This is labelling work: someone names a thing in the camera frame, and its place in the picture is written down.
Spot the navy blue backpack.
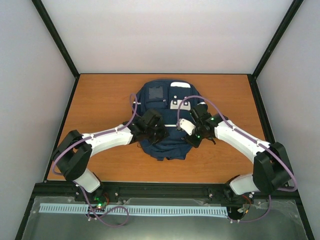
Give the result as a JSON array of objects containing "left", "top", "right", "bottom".
[{"left": 136, "top": 78, "right": 205, "bottom": 161}]

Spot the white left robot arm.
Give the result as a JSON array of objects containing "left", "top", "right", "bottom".
[{"left": 51, "top": 109, "right": 169, "bottom": 202}]

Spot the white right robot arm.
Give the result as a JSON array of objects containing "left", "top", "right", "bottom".
[{"left": 178, "top": 104, "right": 296, "bottom": 202}]

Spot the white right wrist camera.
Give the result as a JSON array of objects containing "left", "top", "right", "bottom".
[{"left": 177, "top": 118, "right": 196, "bottom": 136}]

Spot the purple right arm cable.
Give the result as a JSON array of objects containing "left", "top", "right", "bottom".
[{"left": 176, "top": 95, "right": 298, "bottom": 224}]

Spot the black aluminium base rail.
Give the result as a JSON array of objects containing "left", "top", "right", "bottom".
[{"left": 32, "top": 181, "right": 300, "bottom": 205}]

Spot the light blue slotted cable duct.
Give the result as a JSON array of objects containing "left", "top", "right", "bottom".
[{"left": 38, "top": 203, "right": 228, "bottom": 218}]

